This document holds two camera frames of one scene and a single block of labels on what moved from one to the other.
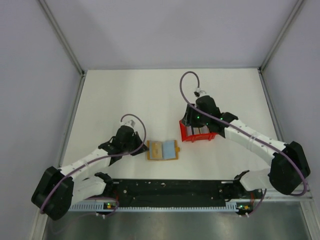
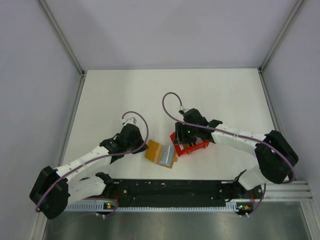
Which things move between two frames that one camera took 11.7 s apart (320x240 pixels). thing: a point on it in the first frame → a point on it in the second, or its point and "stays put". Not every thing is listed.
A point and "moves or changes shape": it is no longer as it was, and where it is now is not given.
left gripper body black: x=134 y=144 stays put
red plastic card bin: x=193 y=138 moves or changes shape
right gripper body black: x=194 y=119 → x=186 y=133
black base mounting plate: x=179 y=190 stays put
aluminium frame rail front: x=274 y=196 stays put
